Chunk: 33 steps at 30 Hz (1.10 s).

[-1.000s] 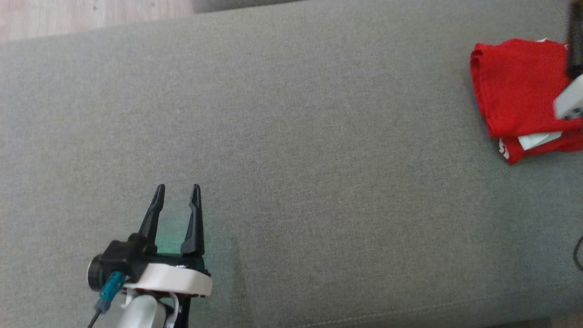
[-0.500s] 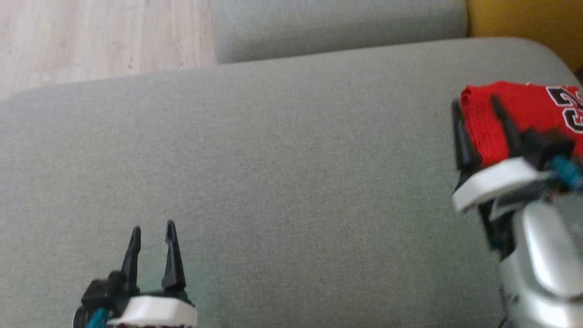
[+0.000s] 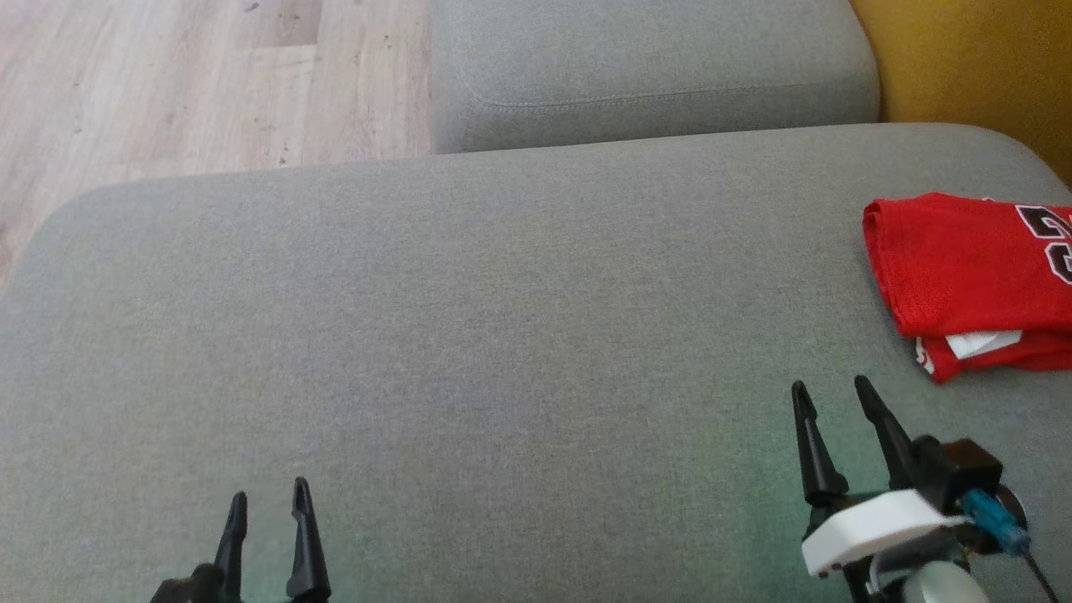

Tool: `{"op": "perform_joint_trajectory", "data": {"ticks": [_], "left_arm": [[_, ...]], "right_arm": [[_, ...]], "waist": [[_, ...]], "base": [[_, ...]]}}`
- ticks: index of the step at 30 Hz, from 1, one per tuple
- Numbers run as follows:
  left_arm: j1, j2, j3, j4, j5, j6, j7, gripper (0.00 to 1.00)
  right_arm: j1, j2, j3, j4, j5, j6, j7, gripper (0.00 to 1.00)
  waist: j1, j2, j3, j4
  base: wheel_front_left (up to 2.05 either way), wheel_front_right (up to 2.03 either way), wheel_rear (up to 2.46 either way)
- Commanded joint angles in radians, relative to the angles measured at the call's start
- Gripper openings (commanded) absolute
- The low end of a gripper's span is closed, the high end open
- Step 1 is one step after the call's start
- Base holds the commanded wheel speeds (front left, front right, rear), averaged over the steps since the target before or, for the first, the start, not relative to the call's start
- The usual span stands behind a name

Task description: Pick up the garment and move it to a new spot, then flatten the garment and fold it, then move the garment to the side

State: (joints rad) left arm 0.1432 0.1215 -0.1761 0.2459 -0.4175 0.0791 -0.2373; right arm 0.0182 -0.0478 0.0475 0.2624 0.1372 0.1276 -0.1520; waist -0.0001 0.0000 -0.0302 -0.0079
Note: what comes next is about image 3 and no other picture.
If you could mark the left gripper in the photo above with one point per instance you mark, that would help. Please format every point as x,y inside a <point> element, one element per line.
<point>193,589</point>

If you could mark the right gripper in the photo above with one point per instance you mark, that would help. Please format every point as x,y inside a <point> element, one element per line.
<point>879,528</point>

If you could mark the wide grey sofa seat cushion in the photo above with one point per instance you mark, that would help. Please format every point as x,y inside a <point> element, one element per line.
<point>653,50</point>

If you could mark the red garment with 23 print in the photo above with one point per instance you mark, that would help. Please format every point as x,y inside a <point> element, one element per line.
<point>946,268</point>

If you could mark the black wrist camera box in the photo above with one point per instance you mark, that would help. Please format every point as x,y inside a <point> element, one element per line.
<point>963,469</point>

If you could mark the wide yellow sofa back cushion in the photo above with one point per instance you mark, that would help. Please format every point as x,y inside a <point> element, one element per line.
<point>988,67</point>

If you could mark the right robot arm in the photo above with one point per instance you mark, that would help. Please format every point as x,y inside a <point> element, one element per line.
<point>938,586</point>

